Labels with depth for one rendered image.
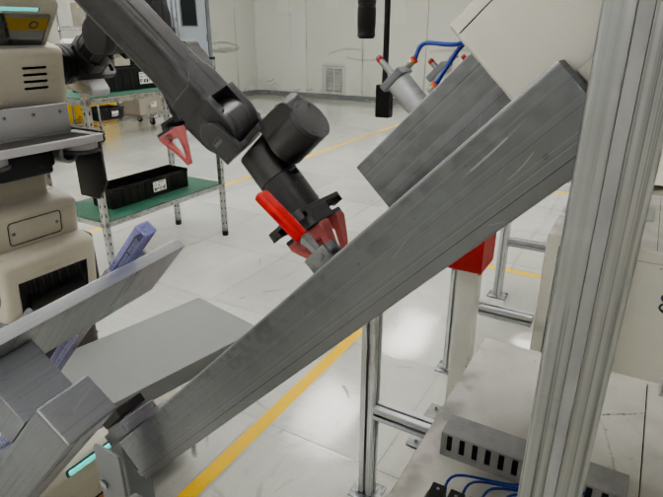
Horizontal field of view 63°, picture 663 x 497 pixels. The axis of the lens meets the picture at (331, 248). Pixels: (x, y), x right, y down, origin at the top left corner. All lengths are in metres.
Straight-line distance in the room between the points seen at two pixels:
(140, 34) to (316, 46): 10.11
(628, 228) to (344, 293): 0.23
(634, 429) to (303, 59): 10.27
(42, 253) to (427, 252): 1.04
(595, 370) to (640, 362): 1.71
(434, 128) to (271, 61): 11.00
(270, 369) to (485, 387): 0.62
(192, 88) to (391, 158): 0.33
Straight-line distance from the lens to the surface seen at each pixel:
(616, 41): 0.32
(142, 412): 0.75
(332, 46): 10.62
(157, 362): 1.21
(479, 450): 0.90
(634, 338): 2.04
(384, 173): 0.45
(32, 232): 1.36
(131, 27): 0.74
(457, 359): 1.72
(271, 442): 1.88
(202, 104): 0.71
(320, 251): 0.49
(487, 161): 0.38
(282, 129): 0.67
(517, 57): 0.39
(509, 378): 1.13
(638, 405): 1.15
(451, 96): 0.42
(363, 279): 0.44
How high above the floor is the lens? 1.25
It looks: 22 degrees down
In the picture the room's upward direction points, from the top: straight up
